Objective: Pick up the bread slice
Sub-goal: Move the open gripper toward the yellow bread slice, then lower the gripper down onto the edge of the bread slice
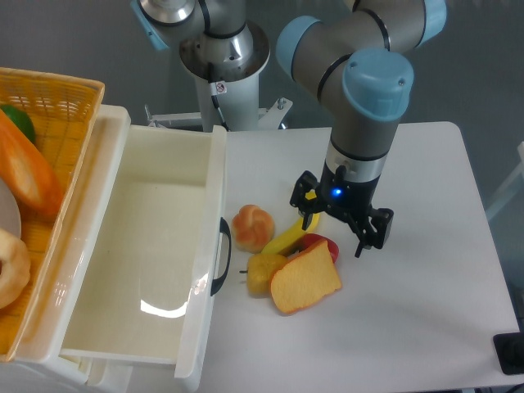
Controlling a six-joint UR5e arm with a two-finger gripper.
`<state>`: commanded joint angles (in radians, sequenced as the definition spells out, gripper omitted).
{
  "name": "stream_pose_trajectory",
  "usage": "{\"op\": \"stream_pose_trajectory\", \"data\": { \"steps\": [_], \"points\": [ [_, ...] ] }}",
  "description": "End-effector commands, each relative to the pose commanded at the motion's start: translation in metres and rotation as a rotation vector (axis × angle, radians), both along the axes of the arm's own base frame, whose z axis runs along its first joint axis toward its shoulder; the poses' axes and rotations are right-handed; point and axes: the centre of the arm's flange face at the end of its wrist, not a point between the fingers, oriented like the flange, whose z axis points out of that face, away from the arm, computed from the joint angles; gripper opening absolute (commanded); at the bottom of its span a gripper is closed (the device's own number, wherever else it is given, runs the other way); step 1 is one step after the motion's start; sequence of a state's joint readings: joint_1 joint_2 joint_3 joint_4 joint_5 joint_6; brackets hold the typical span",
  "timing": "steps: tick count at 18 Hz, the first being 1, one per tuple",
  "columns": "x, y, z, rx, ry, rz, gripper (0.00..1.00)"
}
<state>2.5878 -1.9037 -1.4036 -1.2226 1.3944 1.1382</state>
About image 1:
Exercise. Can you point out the yellow bell pepper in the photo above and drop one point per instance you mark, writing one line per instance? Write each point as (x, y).
(260, 270)

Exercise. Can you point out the round bread roll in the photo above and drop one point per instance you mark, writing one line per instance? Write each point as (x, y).
(253, 228)

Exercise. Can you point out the black device at edge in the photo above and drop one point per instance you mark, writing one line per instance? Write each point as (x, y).
(509, 350)

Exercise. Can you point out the black drawer handle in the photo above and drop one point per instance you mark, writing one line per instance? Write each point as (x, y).
(223, 257)

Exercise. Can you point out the white plate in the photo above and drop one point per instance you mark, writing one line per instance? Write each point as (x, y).
(9, 213)

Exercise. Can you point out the red bell pepper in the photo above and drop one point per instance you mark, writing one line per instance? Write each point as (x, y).
(310, 239)

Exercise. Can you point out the orange baguette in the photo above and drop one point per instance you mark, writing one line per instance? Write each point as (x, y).
(27, 173)

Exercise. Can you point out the orange bread slice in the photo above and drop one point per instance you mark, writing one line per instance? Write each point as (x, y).
(305, 280)

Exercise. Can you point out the yellow woven basket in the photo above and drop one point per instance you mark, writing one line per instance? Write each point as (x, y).
(63, 110)

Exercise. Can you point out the yellow banana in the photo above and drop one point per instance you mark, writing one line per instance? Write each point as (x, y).
(288, 241)

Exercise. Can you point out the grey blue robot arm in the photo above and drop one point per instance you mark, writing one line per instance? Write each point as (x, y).
(355, 68)

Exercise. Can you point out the white plastic drawer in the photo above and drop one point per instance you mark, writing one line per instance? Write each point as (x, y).
(148, 292)

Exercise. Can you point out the beige donut bread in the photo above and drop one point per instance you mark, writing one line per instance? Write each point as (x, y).
(15, 267)

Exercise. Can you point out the green fruit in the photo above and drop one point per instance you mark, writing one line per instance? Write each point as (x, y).
(21, 120)

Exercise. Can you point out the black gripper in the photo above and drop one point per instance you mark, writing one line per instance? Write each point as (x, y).
(345, 192)

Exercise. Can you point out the white drawer cabinet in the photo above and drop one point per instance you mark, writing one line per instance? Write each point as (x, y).
(39, 365)

